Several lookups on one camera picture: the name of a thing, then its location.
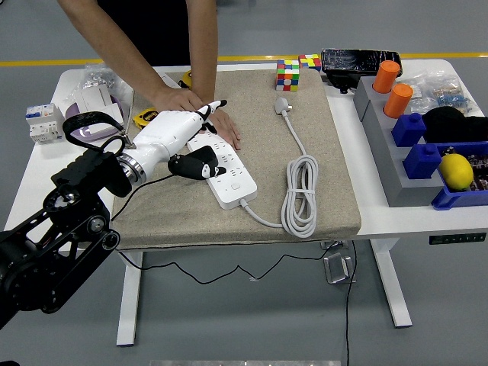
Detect orange cylinder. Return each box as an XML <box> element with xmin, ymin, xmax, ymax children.
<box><xmin>383</xmin><ymin>83</ymin><xmax>414</xmax><ymax>119</ymax></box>
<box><xmin>372</xmin><ymin>59</ymin><xmax>402</xmax><ymax>95</ymax></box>

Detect small colourful puzzle cube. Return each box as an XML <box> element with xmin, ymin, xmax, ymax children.
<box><xmin>297</xmin><ymin>53</ymin><xmax>322</xmax><ymax>73</ymax></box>

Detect white wall switch panel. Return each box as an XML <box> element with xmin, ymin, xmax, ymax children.
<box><xmin>152</xmin><ymin>67</ymin><xmax>183</xmax><ymax>89</ymax></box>

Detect clear bag of screws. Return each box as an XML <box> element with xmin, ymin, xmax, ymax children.
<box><xmin>82</xmin><ymin>62</ymin><xmax>134</xmax><ymax>100</ymax></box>

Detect dark circuit boards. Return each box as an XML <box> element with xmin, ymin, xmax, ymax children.
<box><xmin>440</xmin><ymin>144</ymin><xmax>488</xmax><ymax>191</ymax></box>

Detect white table leg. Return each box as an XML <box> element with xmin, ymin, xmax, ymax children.
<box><xmin>371</xmin><ymin>239</ymin><xmax>413</xmax><ymax>329</ymax></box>
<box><xmin>116</xmin><ymin>251</ymin><xmax>144</xmax><ymax>347</ymax></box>

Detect white power strip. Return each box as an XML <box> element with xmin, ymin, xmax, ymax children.
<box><xmin>186</xmin><ymin>131</ymin><xmax>258</xmax><ymax>210</ymax></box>

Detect black plug adapter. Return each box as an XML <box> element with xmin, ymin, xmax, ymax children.
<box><xmin>182</xmin><ymin>146</ymin><xmax>217</xmax><ymax>169</ymax></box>

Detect clear bags of components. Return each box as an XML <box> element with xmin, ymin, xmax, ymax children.
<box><xmin>400</xmin><ymin>72</ymin><xmax>476</xmax><ymax>115</ymax></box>

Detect blue block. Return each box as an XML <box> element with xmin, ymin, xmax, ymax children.
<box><xmin>391</xmin><ymin>112</ymin><xmax>427</xmax><ymax>148</ymax></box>
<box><xmin>403</xmin><ymin>143</ymin><xmax>443</xmax><ymax>181</ymax></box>

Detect black table control panel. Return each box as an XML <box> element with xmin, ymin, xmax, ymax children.
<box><xmin>429</xmin><ymin>232</ymin><xmax>488</xmax><ymax>246</ymax></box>

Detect person's torso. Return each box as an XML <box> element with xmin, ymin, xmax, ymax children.
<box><xmin>97</xmin><ymin>0</ymin><xmax>191</xmax><ymax>68</ymax></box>

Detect person's right hand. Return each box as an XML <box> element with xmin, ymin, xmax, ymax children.
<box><xmin>152</xmin><ymin>85</ymin><xmax>205</xmax><ymax>114</ymax></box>

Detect white circuit breaker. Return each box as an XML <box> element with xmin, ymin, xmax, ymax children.
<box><xmin>25</xmin><ymin>102</ymin><xmax>65</xmax><ymax>145</ymax></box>

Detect white wall socket panel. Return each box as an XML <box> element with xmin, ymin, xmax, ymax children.
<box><xmin>89</xmin><ymin>102</ymin><xmax>126</xmax><ymax>127</ymax></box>

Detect purple bowl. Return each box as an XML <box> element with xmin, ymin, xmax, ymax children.
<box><xmin>63</xmin><ymin>95</ymin><xmax>127</xmax><ymax>143</ymax></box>

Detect large silver metal bracket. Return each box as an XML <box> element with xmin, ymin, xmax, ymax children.
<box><xmin>323</xmin><ymin>254</ymin><xmax>358</xmax><ymax>285</ymax></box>

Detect yellow lemon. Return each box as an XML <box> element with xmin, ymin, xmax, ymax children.
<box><xmin>438</xmin><ymin>153</ymin><xmax>475</xmax><ymax>191</ymax></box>

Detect black plastic-wrapped device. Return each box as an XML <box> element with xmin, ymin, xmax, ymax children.
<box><xmin>320</xmin><ymin>47</ymin><xmax>403</xmax><ymax>95</ymax></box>

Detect blue plastic bin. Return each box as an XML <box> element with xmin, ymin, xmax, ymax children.
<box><xmin>430</xmin><ymin>140</ymin><xmax>488</xmax><ymax>211</ymax></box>

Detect large grey block holder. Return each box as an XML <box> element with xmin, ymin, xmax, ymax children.
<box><xmin>361</xmin><ymin>99</ymin><xmax>449</xmax><ymax>208</ymax></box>

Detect large colourful puzzle cube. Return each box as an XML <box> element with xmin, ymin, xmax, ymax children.
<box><xmin>275</xmin><ymin>59</ymin><xmax>301</xmax><ymax>92</ymax></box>

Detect thin black adapter cord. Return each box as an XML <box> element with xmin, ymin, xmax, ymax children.
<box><xmin>110</xmin><ymin>173</ymin><xmax>358</xmax><ymax>366</ymax></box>

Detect white power strip cord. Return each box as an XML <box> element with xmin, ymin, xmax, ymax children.
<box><xmin>239</xmin><ymin>96</ymin><xmax>319</xmax><ymax>239</ymax></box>

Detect grey-brown fabric mat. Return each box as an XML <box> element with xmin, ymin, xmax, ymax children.
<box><xmin>112</xmin><ymin>68</ymin><xmax>362</xmax><ymax>251</ymax></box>

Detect person's left hand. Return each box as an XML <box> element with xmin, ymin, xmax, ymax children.
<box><xmin>205</xmin><ymin>106</ymin><xmax>242</xmax><ymax>150</ymax></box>

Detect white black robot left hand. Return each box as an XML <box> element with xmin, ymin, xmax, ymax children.
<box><xmin>128</xmin><ymin>99</ymin><xmax>228</xmax><ymax>183</ymax></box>

